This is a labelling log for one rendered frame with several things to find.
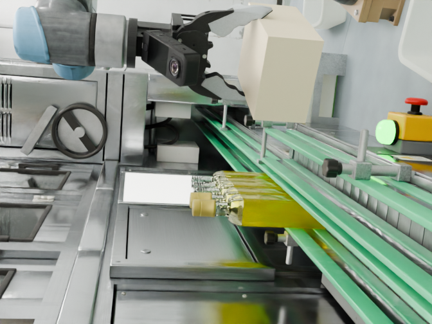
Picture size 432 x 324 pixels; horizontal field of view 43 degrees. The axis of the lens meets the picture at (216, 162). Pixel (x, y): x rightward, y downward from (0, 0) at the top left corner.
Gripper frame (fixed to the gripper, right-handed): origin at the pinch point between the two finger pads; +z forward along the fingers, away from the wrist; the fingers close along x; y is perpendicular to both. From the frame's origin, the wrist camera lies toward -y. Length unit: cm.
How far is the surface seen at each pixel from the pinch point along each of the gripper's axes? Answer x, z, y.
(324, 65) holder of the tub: 20, 29, 55
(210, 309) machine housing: 48.0, -2.7, -3.1
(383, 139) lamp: 15.2, 25.3, 6.4
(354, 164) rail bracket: 11.3, 13.5, -9.8
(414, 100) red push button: 8.5, 30.1, 8.9
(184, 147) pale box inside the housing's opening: 89, 3, 129
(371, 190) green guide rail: 11.5, 13.9, -16.1
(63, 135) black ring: 80, -45, 118
